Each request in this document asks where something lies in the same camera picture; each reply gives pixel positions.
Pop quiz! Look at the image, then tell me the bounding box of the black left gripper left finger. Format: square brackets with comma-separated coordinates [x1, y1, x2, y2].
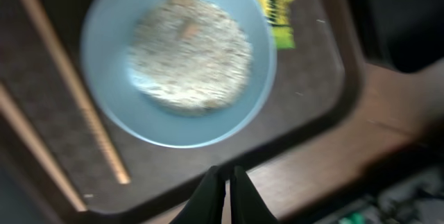
[170, 166, 225, 224]

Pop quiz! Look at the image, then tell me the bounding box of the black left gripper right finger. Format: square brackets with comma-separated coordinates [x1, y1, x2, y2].
[230, 166, 278, 224]

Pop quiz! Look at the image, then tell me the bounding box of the light blue bowl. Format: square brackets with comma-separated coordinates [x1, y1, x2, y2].
[80, 0, 277, 148]

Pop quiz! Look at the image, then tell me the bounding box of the rice and nuts pile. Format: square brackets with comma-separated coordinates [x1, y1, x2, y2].
[129, 0, 253, 116]

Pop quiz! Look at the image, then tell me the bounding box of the wooden chopstick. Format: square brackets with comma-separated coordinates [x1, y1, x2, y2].
[1, 84, 87, 212]
[21, 0, 130, 184]

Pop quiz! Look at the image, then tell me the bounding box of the yellow green snack wrapper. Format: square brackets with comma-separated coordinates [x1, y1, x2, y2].
[252, 0, 301, 50]

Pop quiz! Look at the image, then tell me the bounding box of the brown plastic tray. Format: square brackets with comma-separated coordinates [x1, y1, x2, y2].
[1, 0, 361, 223]

